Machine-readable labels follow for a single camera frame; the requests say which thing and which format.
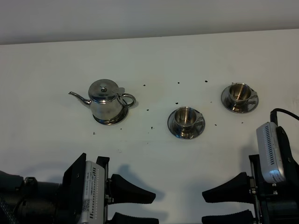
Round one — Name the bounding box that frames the black right camera cable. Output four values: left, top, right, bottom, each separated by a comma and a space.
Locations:
270, 108, 299, 128

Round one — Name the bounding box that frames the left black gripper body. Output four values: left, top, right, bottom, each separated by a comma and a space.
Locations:
56, 153, 110, 224

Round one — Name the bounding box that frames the stainless steel saucer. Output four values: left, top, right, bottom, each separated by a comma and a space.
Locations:
167, 107, 206, 140
221, 83, 259, 114

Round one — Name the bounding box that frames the far stainless steel teacup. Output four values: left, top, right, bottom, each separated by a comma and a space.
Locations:
229, 83, 258, 108

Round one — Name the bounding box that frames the stainless steel teapot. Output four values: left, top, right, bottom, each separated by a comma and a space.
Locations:
69, 79, 136, 120

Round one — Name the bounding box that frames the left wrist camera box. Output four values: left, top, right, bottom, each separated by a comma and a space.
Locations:
79, 161, 105, 224

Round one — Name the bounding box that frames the round steel teapot coaster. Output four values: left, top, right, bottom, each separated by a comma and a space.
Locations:
93, 109, 128, 126

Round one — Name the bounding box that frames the stainless steel teacup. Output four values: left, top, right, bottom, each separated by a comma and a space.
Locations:
229, 83, 258, 108
173, 106, 204, 138

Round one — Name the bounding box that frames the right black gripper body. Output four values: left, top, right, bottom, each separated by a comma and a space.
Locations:
249, 126, 299, 224

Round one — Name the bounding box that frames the near stainless steel saucer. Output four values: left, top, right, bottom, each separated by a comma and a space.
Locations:
167, 107, 206, 140

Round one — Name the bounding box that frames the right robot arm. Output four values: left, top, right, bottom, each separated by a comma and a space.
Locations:
201, 126, 299, 224

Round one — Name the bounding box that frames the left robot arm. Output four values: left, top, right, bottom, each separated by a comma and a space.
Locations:
0, 154, 159, 224

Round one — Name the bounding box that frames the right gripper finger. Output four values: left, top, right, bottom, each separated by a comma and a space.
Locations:
202, 172, 254, 204
201, 210, 255, 224

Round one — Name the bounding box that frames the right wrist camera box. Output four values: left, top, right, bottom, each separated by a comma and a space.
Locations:
256, 122, 285, 184

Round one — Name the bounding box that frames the far stainless steel saucer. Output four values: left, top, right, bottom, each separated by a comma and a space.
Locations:
221, 83, 259, 114

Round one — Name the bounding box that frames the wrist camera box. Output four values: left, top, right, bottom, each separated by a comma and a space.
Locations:
256, 122, 285, 184
79, 161, 105, 224

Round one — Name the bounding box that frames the near stainless steel teacup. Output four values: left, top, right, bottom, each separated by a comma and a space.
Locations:
173, 106, 204, 138

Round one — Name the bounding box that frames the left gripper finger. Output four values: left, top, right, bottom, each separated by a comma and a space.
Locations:
109, 212, 159, 224
107, 174, 156, 204

